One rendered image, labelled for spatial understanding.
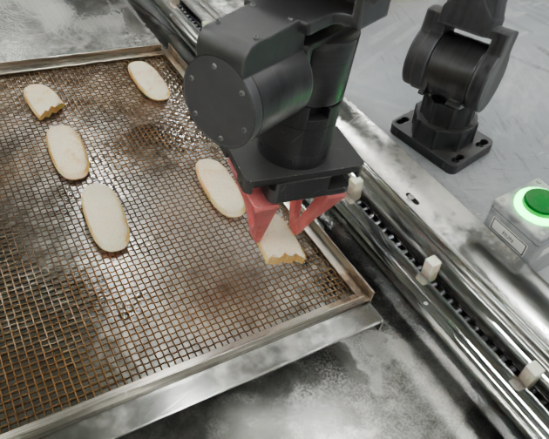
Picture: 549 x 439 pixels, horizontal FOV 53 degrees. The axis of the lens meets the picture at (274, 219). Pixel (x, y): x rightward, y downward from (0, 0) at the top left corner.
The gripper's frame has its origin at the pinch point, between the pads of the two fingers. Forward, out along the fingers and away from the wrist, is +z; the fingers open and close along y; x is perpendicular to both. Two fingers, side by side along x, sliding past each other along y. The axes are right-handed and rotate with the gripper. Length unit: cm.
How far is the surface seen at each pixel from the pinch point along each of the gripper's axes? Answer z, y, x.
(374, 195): 7.2, 17.7, 8.5
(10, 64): 4.6, -20.2, 39.6
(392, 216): 7.2, 18.1, 4.7
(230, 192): 4.3, -0.5, 9.9
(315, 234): 5.1, 6.3, 2.5
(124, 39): 5.8, -4.4, 47.2
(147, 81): 4.3, -4.1, 33.0
